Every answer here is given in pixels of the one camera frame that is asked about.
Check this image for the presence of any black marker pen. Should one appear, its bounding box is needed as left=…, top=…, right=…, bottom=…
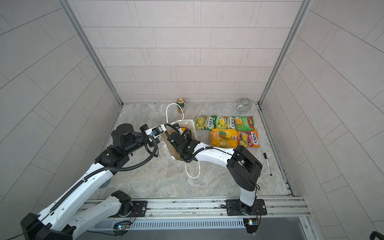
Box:
left=263, top=153, right=273, bottom=176

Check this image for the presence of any right controller circuit board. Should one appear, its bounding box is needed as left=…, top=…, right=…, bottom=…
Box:
left=243, top=219, right=260, bottom=234

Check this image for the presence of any left controller circuit board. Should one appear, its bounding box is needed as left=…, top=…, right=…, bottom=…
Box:
left=113, top=221, right=132, bottom=231

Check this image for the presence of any green colourful snack bag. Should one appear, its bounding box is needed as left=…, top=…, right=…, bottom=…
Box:
left=214, top=116, right=236, bottom=130

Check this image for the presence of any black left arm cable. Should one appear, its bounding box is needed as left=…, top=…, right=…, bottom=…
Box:
left=5, top=134, right=159, bottom=240

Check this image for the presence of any white printed paper bag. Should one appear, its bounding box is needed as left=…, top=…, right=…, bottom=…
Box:
left=158, top=103, right=200, bottom=164

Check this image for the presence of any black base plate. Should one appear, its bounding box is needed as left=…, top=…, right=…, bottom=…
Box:
left=112, top=201, right=148, bottom=218
left=221, top=199, right=268, bottom=216

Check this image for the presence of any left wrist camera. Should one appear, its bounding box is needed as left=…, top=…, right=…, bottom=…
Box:
left=145, top=125, right=167, bottom=139

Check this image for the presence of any narrow green snack packet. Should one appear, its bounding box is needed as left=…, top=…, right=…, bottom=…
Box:
left=195, top=115, right=218, bottom=131

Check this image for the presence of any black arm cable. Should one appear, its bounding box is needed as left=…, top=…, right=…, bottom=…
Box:
left=5, top=134, right=159, bottom=240
left=164, top=122, right=261, bottom=191

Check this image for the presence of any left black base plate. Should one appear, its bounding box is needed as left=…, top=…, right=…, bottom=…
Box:
left=112, top=201, right=148, bottom=218

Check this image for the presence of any aluminium mounting rail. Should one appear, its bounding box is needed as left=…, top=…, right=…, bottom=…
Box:
left=76, top=196, right=311, bottom=221

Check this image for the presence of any aluminium corner post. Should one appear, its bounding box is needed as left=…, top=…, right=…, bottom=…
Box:
left=58, top=0, right=124, bottom=107
left=259, top=0, right=312, bottom=106

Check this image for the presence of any right aluminium corner post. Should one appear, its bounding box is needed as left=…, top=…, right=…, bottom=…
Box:
left=259, top=0, right=312, bottom=106

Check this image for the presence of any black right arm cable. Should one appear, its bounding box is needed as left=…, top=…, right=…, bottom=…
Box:
left=164, top=122, right=261, bottom=191

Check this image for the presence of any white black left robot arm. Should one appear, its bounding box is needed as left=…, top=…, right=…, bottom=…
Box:
left=21, top=124, right=166, bottom=240

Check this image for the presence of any green gold drink can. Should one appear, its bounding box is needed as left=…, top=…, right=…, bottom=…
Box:
left=177, top=99, right=185, bottom=114

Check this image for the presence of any green chip snack bag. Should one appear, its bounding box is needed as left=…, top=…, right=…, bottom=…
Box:
left=234, top=116, right=255, bottom=131

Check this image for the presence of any left aluminium corner post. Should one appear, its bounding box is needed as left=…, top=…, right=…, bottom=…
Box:
left=58, top=0, right=124, bottom=107

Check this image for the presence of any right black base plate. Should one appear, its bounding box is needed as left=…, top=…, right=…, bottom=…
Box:
left=221, top=199, right=268, bottom=216

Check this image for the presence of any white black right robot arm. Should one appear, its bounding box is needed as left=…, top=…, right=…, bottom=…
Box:
left=167, top=131, right=263, bottom=207

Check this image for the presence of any controller circuit board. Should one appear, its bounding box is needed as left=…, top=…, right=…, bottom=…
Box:
left=243, top=219, right=260, bottom=234
left=113, top=221, right=132, bottom=231

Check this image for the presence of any pink red snack bag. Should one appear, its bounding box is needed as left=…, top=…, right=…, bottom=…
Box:
left=238, top=130, right=260, bottom=148

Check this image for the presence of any yellow corn snack bag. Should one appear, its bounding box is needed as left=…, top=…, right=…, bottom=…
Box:
left=211, top=129, right=238, bottom=149

